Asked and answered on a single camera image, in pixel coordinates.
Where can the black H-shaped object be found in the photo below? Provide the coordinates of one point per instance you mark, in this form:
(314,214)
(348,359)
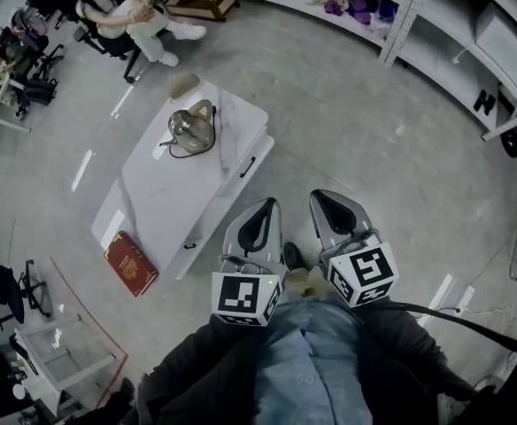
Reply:
(484,102)

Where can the white desk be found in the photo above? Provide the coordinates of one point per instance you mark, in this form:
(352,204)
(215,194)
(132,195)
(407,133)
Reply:
(8,120)

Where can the person's light blue shirt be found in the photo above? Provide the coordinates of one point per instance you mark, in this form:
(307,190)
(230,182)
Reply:
(311,370)

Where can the white power strip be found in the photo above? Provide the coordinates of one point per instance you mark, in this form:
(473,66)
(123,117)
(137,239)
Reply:
(465,297)

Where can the person's left forearm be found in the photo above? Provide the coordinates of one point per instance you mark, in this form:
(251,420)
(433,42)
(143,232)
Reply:
(196,370)

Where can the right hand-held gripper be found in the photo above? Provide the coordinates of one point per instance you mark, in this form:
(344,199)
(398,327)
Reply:
(371,266)

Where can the person's black shoe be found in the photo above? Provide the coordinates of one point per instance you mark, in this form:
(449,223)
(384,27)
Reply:
(293,257)

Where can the person's right forearm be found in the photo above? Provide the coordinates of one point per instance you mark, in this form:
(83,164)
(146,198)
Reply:
(400,348)

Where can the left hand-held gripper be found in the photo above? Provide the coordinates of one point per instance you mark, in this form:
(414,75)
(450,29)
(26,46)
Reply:
(241,297)

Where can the white frame glass side table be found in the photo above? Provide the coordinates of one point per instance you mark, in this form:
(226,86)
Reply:
(59,343)

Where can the person's khaki trousers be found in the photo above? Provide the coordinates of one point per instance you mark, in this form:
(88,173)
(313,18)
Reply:
(305,281)

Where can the white marble low table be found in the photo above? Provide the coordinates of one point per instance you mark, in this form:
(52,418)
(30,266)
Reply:
(174,193)

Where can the white metal shelving unit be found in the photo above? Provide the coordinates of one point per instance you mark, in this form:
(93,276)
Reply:
(402,20)

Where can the purple artificial flowers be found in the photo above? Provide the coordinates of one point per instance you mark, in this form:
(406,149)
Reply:
(358,5)

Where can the black backpack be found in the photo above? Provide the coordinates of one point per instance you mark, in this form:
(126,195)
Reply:
(39,92)

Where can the red book gold ornament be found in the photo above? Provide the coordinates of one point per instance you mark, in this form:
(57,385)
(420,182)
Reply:
(130,264)

